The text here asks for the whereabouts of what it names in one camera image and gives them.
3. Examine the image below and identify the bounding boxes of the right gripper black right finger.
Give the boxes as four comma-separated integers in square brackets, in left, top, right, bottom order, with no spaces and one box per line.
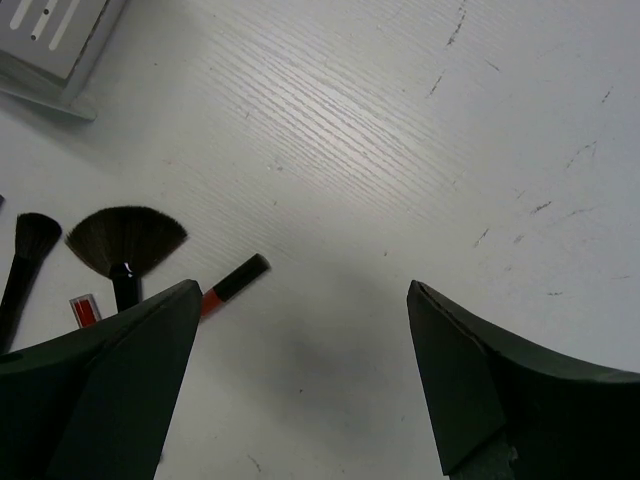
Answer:
[407,281,639,479]

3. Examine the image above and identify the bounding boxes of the black fan makeup brush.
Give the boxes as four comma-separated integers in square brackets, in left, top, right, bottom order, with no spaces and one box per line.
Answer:
[65,206,188,312]

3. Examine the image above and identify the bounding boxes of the white slotted organizer box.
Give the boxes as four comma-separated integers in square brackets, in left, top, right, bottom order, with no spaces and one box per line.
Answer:
[0,0,127,121]

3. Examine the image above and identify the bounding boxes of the red lip gloss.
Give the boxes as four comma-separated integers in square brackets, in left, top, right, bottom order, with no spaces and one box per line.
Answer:
[201,253,270,319]

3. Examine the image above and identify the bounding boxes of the dark red lip gloss tube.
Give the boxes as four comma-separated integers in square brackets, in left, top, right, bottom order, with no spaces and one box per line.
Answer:
[69,294,102,329]

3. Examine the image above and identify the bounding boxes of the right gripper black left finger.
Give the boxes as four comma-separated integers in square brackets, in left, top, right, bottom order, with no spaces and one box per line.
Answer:
[1,280,202,479]

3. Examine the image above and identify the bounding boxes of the black angled makeup brush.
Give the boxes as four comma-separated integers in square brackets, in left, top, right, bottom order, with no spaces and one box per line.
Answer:
[1,212,62,355]

